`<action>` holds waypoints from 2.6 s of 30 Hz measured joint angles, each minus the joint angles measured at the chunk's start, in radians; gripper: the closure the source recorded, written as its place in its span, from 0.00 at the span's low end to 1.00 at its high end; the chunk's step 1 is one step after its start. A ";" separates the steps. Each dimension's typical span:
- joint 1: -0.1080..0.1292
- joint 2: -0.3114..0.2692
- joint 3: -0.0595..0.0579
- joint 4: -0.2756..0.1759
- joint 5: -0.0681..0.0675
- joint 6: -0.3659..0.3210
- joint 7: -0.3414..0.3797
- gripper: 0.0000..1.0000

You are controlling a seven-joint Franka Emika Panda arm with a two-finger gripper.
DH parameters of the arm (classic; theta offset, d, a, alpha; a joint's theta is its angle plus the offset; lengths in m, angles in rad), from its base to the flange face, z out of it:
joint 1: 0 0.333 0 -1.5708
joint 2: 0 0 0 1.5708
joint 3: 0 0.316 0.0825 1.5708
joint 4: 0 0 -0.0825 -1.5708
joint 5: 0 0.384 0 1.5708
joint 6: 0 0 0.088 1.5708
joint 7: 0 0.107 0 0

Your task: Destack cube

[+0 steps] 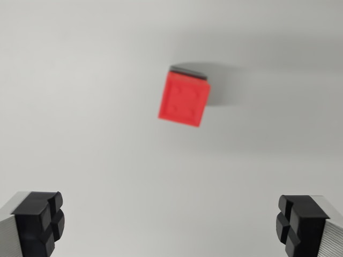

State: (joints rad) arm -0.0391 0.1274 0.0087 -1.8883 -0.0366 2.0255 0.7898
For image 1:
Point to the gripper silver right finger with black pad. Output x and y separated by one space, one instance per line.
311 225

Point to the red infantino soft cube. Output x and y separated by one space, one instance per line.
183 100

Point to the grey soft cube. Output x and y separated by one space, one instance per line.
189 73

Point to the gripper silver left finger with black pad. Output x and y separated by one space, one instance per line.
29 222

